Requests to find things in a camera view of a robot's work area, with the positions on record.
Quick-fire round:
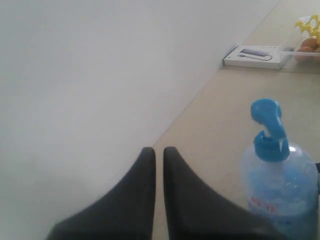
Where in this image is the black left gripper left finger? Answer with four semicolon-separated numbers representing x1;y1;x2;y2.
47;147;156;240

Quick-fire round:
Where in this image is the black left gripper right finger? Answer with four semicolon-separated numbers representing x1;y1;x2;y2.
163;146;285;240

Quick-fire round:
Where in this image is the blue soap pump bottle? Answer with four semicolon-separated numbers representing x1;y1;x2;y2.
241;98;319;240

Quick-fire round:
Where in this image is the white flat product box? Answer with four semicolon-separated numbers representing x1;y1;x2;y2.
222;45;291;70

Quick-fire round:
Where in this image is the clear plastic container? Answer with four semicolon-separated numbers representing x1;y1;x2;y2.
279;14;320;74

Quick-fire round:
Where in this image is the brown egg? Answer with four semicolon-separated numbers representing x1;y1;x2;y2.
297;38;319;53

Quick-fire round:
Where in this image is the yellow plastic toy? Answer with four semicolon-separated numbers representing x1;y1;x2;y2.
295;14;320;44

